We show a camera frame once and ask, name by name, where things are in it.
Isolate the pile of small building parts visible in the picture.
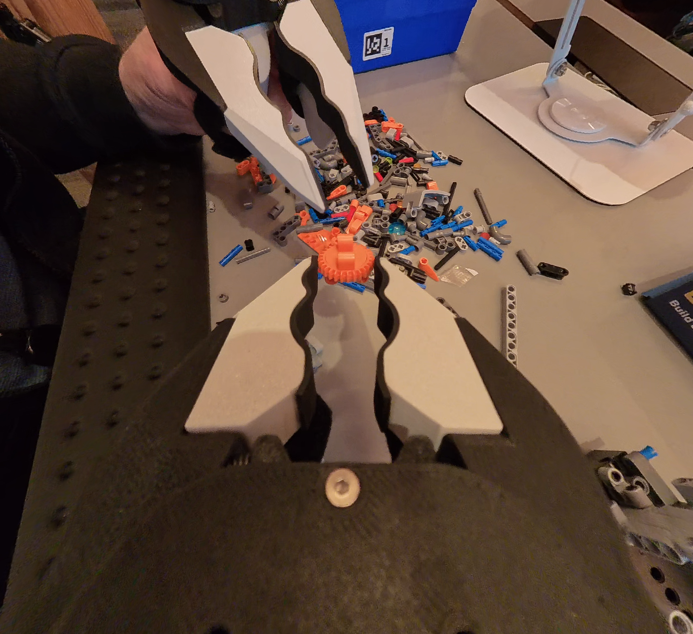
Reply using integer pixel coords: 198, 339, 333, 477
218, 106, 512, 284

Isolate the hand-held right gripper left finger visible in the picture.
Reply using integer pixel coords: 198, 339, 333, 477
184, 255, 332, 448

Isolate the white book stand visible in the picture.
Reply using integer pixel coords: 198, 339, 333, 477
465, 0, 693, 206

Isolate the grey partly built model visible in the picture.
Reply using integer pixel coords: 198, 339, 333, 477
587, 444, 693, 634

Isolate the blue plastic bin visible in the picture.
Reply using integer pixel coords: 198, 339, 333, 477
322, 0, 500, 74

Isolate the orange toothed gear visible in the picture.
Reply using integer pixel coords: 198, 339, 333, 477
317, 236, 377, 284

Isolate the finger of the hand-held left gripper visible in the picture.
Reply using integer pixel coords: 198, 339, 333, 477
185, 26, 332, 215
275, 0, 376, 191

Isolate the blue robot kit box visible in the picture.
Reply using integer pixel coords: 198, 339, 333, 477
641, 272, 693, 361

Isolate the long grey holed beam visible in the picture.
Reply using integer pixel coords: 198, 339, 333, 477
501, 285, 519, 369

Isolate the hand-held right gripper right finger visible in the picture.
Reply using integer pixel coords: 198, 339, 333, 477
375, 256, 503, 448

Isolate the dark table cable hatch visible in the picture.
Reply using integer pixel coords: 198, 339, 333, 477
492, 0, 693, 116

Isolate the person's left hand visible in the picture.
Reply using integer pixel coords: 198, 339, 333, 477
118, 26, 209, 136

